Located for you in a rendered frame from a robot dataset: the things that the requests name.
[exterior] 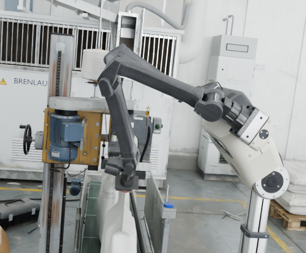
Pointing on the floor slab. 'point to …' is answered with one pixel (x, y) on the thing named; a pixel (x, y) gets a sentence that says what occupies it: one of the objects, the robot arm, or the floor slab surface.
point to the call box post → (165, 235)
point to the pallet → (291, 224)
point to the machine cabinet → (12, 118)
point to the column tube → (58, 198)
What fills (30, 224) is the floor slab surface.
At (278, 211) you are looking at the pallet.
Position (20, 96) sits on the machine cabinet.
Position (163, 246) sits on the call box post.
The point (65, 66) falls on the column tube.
